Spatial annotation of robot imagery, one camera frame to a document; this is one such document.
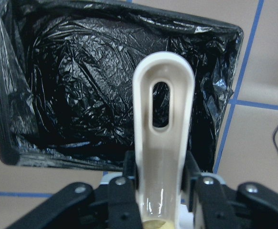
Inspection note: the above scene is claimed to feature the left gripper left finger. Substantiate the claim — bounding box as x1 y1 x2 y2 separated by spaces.
8 151 143 229

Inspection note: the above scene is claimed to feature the bin with black bag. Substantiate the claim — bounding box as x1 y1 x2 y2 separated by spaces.
0 0 244 172

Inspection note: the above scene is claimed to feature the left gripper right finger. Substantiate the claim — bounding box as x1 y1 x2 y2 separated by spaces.
182 152 278 229

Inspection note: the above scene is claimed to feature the beige plastic dustpan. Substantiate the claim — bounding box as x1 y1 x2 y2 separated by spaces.
132 52 194 229

